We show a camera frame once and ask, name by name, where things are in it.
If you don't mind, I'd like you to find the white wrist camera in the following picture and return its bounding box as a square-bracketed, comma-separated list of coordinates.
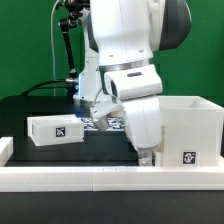
[90, 101, 123, 120]

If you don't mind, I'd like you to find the fiducial marker sheet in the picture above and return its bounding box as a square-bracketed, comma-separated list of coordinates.
[81, 117, 124, 132]

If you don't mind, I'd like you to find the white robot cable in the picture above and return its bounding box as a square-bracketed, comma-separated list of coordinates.
[49, 0, 68, 88]

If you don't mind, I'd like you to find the white drawer with knob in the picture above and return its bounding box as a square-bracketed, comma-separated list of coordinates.
[152, 150, 162, 167]

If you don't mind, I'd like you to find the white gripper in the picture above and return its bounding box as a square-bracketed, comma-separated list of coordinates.
[104, 65, 162, 166]

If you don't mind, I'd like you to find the black base cable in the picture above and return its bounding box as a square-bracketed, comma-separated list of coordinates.
[20, 78, 80, 97]

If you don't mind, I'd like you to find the white drawer cabinet box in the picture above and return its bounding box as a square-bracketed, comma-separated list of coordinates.
[158, 96, 224, 167]

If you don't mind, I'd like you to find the white L-shaped barrier fence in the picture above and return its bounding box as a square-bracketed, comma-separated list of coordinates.
[0, 137, 224, 192]

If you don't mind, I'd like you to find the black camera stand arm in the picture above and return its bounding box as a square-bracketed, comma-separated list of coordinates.
[55, 0, 93, 85]

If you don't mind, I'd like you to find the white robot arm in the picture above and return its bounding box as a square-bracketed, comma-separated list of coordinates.
[74, 0, 191, 166]

